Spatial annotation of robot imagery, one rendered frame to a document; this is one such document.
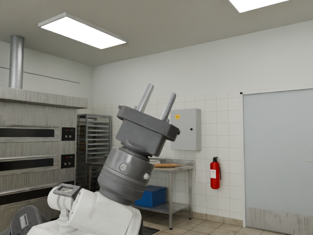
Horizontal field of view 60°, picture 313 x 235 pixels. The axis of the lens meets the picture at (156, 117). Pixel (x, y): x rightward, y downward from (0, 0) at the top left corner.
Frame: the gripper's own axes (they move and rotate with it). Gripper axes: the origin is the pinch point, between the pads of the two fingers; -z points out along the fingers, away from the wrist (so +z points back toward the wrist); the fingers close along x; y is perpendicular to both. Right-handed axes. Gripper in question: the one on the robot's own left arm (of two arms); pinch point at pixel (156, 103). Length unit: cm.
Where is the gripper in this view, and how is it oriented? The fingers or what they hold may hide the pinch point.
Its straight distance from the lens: 52.8
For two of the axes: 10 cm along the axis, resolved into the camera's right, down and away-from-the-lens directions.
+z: -3.9, 9.1, -1.5
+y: 0.9, 2.0, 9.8
